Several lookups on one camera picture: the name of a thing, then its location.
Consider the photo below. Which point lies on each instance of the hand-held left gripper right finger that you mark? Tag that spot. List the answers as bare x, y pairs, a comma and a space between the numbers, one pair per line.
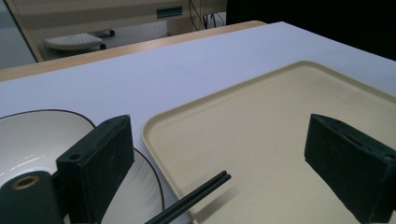
348, 161

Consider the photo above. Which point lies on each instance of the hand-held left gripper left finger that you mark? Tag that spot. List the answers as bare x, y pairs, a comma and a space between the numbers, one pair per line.
96, 165

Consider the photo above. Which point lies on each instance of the white plate with dark rim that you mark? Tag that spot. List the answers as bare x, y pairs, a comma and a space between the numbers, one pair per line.
34, 140

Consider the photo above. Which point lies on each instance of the beige plastic tray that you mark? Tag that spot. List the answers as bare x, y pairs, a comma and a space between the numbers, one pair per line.
264, 130

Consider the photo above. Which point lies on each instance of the black chopstick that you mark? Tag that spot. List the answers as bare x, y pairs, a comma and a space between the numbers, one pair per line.
199, 190
208, 192

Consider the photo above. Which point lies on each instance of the white perforated stool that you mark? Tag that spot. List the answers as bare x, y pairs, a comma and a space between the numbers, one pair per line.
73, 42

